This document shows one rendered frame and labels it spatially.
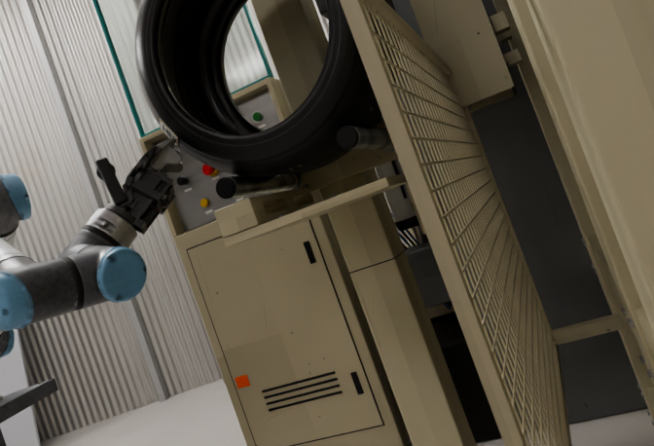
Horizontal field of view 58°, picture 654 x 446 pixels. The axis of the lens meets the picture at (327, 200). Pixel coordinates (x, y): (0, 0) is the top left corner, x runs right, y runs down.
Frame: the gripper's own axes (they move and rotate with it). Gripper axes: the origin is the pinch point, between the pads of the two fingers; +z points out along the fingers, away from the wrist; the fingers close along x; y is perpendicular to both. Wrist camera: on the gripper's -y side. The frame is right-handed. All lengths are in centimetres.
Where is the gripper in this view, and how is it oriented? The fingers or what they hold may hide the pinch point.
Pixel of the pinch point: (168, 141)
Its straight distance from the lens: 128.8
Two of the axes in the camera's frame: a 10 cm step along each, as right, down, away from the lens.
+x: 1.6, -4.5, -8.8
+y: 8.8, 4.6, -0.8
